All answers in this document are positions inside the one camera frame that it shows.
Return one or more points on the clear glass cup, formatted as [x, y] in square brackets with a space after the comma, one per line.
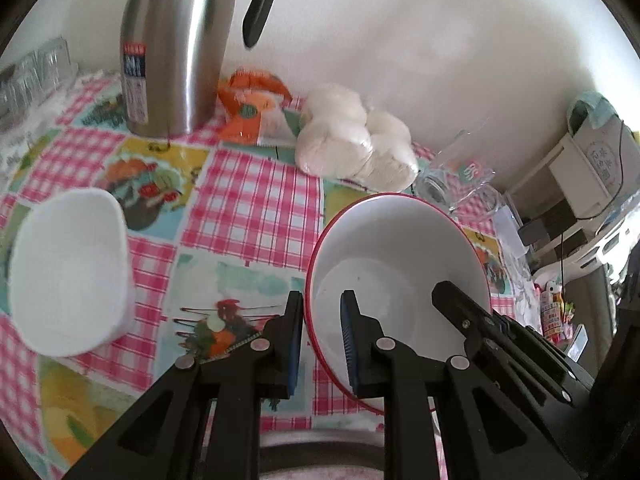
[55, 65]
[20, 85]

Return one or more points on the white appliance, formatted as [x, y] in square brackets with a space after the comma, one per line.
[602, 160]

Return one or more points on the translucent plastic box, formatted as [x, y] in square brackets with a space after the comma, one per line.
[510, 230]

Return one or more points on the orange snack packet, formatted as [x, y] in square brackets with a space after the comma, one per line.
[250, 110]

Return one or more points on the clear glass pitcher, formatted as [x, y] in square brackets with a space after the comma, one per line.
[450, 185]

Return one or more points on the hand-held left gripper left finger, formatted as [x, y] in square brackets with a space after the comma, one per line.
[295, 340]

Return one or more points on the colourful snack packets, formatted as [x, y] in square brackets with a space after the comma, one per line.
[552, 310]

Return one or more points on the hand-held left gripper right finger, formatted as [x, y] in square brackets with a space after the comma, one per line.
[350, 340]

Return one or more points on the stainless steel thermos jug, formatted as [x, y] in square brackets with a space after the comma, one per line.
[185, 60]

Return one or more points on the strawberry print bowl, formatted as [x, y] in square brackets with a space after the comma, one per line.
[400, 250]

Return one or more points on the bag of white steamed buns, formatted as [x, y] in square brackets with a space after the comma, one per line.
[350, 140]

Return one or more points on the white square bowl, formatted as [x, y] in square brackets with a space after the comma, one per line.
[70, 270]

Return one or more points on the black power adapter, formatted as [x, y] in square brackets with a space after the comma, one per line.
[532, 232]

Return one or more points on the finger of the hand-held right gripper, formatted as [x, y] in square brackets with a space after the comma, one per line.
[480, 325]

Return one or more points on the pink checked printed tablecloth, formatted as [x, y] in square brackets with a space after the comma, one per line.
[250, 200]

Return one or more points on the teal cloth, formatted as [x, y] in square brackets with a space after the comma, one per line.
[592, 110]

